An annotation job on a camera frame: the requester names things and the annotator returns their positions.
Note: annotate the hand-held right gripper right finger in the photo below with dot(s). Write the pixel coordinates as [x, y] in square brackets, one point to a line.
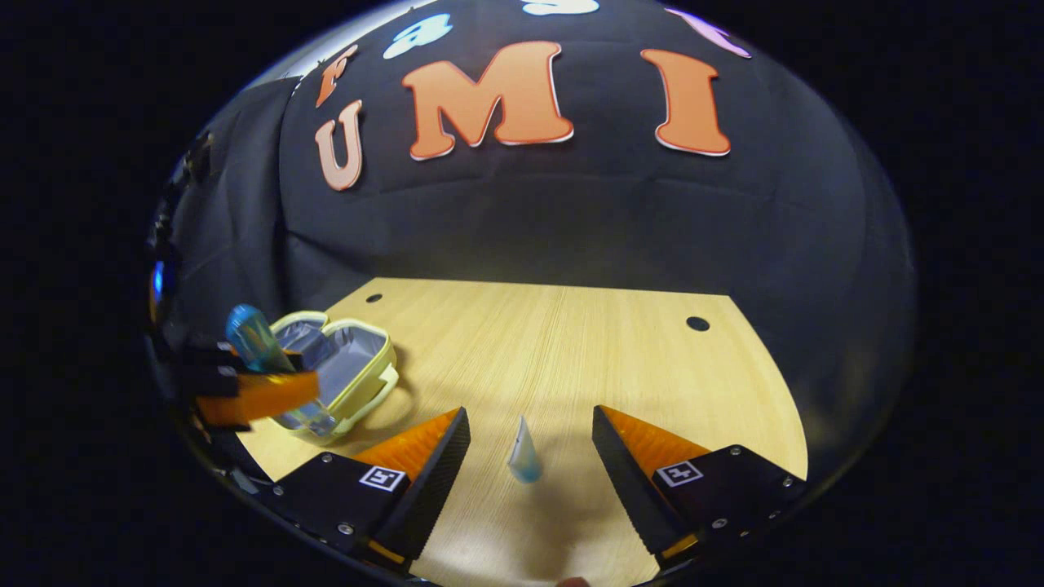
[624, 477]

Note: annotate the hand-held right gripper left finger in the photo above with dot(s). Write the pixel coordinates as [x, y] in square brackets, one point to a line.
[432, 481]

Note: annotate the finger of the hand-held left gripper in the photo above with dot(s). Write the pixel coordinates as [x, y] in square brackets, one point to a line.
[261, 395]
[208, 356]

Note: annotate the clear bottle with blue cap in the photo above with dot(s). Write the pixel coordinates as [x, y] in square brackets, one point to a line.
[253, 338]

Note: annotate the white and blue tube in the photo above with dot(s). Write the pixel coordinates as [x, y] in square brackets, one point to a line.
[524, 456]

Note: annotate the pale yellow suitcase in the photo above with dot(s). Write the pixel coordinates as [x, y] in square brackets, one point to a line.
[359, 359]

